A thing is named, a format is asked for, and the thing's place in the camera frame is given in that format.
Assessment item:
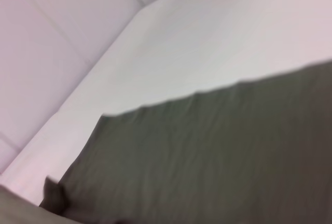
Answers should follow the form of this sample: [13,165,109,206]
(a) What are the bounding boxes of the dark green FREE! t-shirt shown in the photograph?
[38,59,332,224]

